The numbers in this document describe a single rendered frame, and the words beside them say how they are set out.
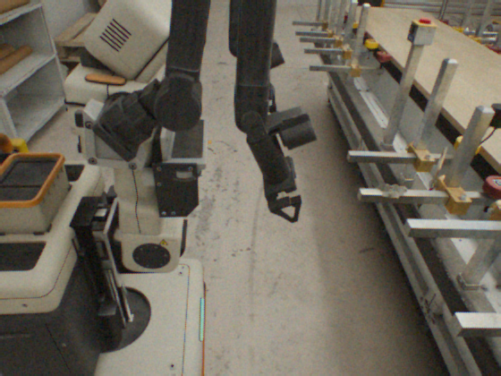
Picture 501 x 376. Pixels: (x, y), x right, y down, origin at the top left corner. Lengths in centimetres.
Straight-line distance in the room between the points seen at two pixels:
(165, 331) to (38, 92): 281
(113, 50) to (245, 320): 135
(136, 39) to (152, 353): 103
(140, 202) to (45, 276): 27
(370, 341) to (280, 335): 41
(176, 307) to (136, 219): 60
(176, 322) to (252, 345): 42
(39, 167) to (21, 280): 34
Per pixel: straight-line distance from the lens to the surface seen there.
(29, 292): 101
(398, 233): 214
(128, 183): 97
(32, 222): 108
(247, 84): 63
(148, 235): 102
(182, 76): 61
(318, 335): 180
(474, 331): 78
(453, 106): 178
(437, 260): 127
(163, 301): 153
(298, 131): 69
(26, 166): 121
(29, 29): 363
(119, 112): 67
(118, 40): 78
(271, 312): 183
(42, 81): 376
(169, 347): 142
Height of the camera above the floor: 151
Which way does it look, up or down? 37 degrees down
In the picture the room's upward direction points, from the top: 4 degrees clockwise
